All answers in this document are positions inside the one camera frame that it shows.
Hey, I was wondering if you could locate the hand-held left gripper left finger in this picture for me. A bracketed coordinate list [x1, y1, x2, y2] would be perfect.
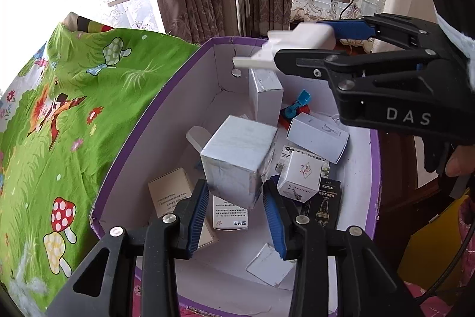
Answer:
[45, 178, 210, 317]

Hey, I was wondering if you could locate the plain white box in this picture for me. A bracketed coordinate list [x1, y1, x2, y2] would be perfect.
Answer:
[246, 243, 297, 287]

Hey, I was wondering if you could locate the black box bottle print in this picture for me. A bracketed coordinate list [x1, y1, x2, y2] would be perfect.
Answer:
[297, 179, 342, 228]

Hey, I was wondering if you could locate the green printed cartoon blanket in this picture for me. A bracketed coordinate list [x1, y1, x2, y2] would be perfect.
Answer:
[0, 12, 201, 317]

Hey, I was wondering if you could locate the white fluff tuft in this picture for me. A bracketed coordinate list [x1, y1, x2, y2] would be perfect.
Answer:
[9, 246, 49, 317]

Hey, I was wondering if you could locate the white box calligraphy logo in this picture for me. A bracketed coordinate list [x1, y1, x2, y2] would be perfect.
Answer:
[286, 113, 350, 165]

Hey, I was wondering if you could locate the white box blue text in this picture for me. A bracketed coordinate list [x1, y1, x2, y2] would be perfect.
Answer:
[212, 195, 250, 231]

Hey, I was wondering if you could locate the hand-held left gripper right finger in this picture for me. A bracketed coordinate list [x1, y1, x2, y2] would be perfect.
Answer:
[262, 179, 417, 317]

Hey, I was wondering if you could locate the red blue toy truck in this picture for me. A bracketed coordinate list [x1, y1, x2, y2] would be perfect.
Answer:
[278, 90, 312, 130]

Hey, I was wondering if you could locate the pink floral fabric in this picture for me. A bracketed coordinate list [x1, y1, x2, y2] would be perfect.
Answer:
[132, 196, 475, 317]

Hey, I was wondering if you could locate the squat scuffed white box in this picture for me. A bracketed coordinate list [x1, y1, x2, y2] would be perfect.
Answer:
[199, 115, 278, 211]

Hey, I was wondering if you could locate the white power adapter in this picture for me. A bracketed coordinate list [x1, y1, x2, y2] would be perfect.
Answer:
[232, 22, 336, 72]

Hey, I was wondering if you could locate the cream box black text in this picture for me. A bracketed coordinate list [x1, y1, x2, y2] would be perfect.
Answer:
[148, 168, 219, 249]

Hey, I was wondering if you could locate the yellow container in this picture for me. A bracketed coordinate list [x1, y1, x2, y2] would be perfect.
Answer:
[399, 187, 475, 288]

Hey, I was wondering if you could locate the dark wooden cabinet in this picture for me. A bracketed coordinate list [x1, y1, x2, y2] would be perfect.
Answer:
[375, 131, 446, 266]

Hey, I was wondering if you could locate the person's right hand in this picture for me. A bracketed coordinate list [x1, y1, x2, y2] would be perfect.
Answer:
[444, 144, 475, 178]

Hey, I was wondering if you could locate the tall scuffed white box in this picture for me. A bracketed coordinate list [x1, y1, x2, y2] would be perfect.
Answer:
[248, 68, 284, 126]

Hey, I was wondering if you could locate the purple edged cardboard storage box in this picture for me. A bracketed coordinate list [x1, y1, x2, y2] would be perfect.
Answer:
[90, 36, 382, 317]

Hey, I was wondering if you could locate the white cube box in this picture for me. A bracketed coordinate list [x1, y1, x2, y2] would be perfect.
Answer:
[276, 151, 323, 203]

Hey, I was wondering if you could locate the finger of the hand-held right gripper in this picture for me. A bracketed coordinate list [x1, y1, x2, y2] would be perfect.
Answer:
[273, 48, 436, 81]
[318, 13, 450, 56]

